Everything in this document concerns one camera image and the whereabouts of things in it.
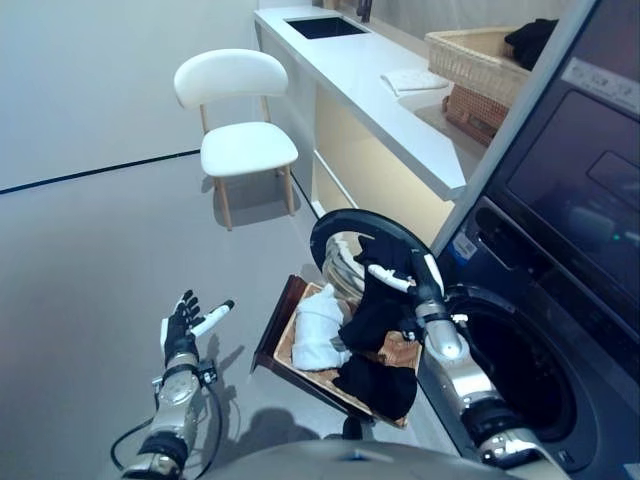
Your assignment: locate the dark brown wooden tray stand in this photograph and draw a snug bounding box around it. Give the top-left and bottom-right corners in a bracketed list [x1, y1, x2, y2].
[249, 273, 411, 426]

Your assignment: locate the white garment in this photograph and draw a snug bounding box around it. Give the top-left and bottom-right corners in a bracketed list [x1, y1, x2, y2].
[291, 283, 354, 371]

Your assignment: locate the dark stacked dryer unit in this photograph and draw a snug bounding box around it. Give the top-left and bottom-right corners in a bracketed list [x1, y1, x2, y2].
[479, 0, 640, 361]

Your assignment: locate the dark washing machine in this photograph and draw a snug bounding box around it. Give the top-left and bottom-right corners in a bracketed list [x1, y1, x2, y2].
[414, 197, 640, 474]

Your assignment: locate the brown wicker basket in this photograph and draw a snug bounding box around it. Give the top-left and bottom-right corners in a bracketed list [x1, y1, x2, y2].
[442, 82, 511, 147]

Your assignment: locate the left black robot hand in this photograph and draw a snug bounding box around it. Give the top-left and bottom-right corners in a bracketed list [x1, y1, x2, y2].
[158, 289, 236, 362]

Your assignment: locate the pale wicker basket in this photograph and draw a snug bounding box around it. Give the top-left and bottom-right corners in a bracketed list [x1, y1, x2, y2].
[424, 27, 534, 104]

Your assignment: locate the grey robot torso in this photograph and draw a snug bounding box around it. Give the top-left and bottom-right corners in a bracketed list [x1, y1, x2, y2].
[184, 439, 496, 480]

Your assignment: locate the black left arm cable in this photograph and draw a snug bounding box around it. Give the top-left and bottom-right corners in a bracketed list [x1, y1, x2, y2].
[110, 369, 224, 467]

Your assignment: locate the round glass washing machine door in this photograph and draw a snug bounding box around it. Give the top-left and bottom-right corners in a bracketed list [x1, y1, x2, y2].
[308, 208, 444, 314]

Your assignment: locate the black sink basin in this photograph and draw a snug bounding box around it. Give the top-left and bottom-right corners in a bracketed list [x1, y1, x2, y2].
[283, 14, 372, 40]

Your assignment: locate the white chair with wooden legs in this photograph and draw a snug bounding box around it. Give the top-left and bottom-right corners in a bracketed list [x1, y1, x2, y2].
[173, 48, 300, 232]

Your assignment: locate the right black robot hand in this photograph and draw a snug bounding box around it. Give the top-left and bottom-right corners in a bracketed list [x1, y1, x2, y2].
[367, 251, 448, 310]

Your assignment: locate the black baseboard strip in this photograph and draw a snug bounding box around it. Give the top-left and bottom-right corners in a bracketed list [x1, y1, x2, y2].
[0, 147, 204, 195]

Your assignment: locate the white counter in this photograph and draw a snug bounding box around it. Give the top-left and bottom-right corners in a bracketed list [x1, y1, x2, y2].
[253, 0, 469, 236]

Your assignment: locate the folded white towel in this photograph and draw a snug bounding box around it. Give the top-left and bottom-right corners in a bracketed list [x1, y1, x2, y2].
[379, 69, 450, 96]

